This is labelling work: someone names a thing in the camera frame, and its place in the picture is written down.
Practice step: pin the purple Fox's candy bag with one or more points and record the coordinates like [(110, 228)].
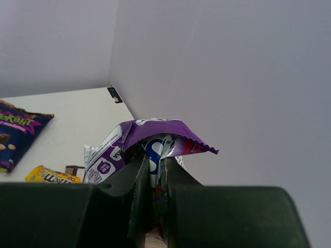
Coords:
[(158, 138)]

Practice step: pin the yellow M&M's packet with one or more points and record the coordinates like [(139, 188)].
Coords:
[(42, 174)]

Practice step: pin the left blue table label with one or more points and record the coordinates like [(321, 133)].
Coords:
[(114, 94)]

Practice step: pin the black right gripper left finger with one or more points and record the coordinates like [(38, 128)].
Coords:
[(110, 214)]

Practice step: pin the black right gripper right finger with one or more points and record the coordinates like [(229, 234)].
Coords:
[(228, 216)]

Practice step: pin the brown chocolate bar wrapper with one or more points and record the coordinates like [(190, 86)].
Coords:
[(77, 171)]

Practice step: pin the dark purple nut snack bag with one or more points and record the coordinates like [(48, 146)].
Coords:
[(19, 130)]

